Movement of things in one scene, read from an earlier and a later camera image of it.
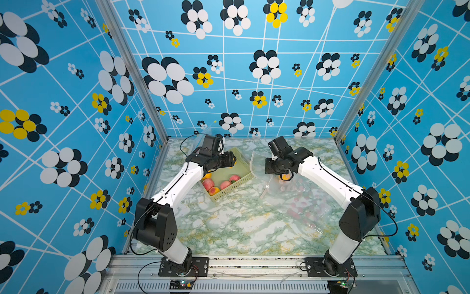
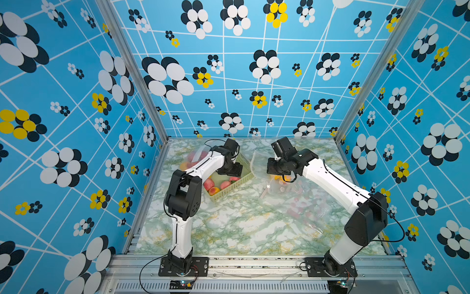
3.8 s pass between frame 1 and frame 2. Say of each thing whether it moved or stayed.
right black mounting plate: stayed
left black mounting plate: stayed
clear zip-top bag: moved
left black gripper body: moved
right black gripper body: stayed
